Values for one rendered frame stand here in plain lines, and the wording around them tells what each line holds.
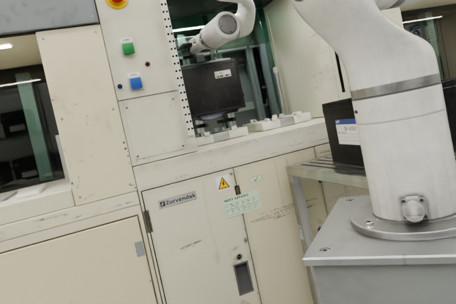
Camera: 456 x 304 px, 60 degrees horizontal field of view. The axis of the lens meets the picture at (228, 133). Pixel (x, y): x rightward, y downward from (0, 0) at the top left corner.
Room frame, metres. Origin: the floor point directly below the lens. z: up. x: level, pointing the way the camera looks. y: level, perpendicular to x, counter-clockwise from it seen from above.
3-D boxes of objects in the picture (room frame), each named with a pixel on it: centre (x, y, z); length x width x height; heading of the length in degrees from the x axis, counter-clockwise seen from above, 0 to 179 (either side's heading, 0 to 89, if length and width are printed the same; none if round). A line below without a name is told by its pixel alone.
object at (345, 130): (1.06, -0.45, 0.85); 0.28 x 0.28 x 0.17; 13
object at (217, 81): (1.50, 0.05, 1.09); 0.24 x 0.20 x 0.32; 108
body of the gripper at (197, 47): (1.40, 0.01, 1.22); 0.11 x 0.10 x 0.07; 22
